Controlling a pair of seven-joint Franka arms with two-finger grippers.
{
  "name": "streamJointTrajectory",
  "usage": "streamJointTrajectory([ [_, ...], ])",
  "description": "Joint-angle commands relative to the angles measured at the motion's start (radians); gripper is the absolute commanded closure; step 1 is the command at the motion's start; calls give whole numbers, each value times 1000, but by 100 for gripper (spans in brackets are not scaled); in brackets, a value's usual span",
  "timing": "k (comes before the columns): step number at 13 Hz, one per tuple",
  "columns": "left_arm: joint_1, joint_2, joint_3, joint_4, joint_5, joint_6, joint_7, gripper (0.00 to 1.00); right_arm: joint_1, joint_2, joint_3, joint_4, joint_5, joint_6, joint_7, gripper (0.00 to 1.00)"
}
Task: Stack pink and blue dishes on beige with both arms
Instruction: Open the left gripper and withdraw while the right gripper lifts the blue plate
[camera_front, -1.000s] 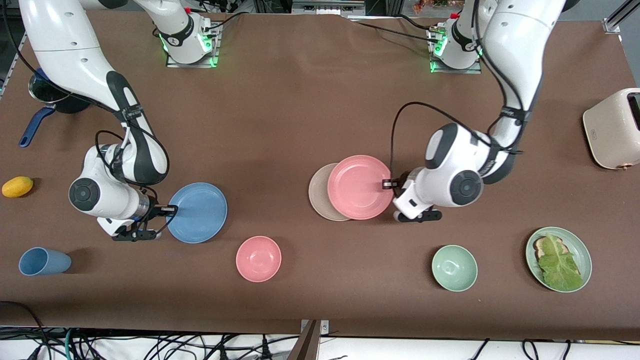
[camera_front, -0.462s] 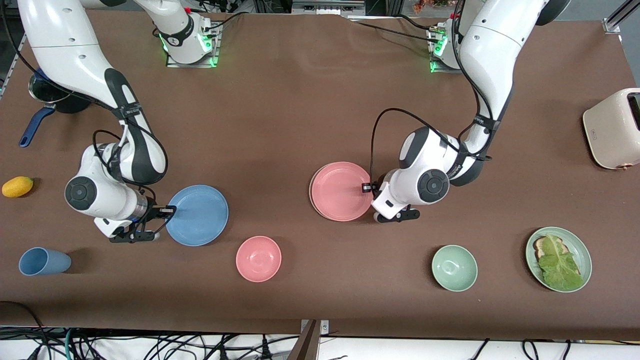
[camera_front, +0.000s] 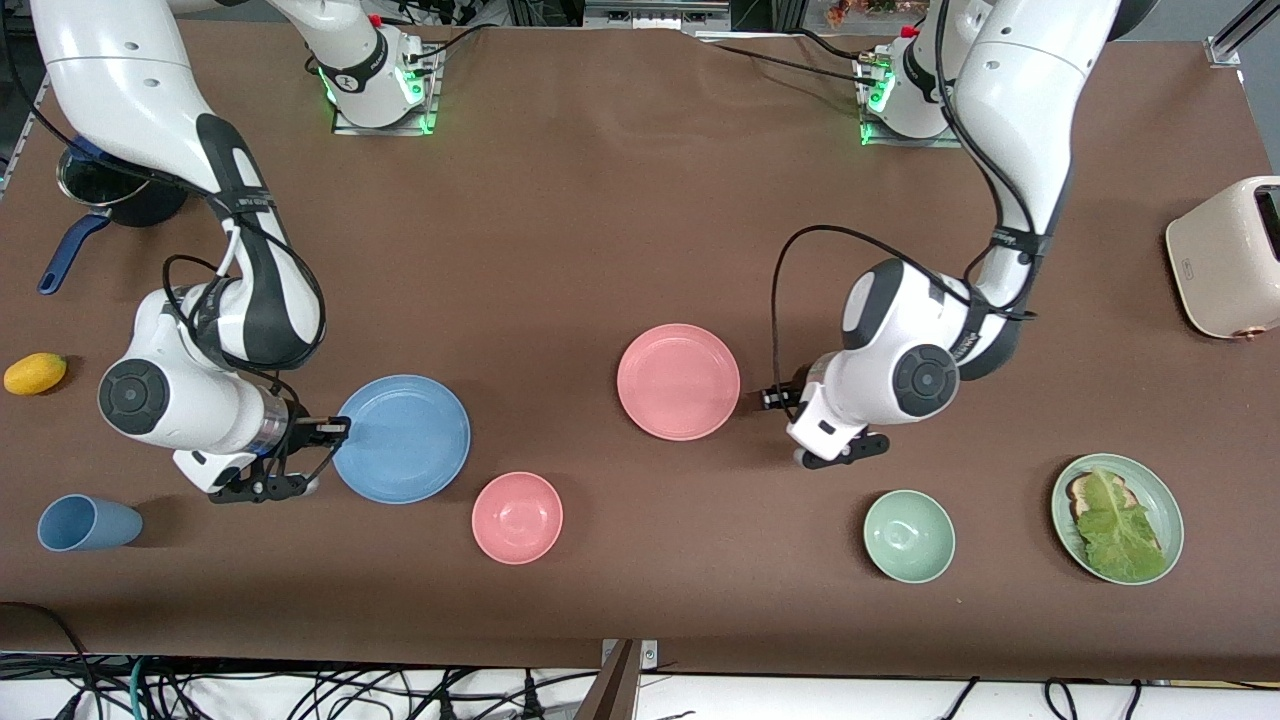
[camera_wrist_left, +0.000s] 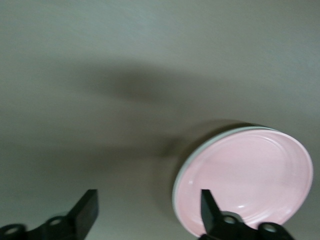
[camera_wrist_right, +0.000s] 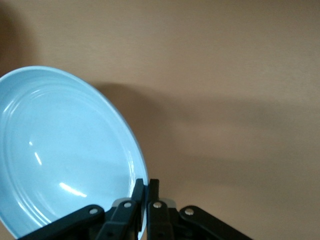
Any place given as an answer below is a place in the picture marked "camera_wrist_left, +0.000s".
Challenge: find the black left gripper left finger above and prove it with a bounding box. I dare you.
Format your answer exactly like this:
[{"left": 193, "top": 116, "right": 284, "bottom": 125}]
[{"left": 0, "top": 188, "right": 99, "bottom": 240}]

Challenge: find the brown table cover sheet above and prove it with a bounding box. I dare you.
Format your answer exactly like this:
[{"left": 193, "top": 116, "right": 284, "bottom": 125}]
[{"left": 0, "top": 0, "right": 320, "bottom": 240}]

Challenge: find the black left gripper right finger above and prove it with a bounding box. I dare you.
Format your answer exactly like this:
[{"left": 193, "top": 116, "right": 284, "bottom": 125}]
[{"left": 198, "top": 188, "right": 299, "bottom": 240}]

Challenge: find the pink plate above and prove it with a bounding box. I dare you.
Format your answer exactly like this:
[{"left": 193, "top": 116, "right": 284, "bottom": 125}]
[{"left": 175, "top": 129, "right": 315, "bottom": 237}]

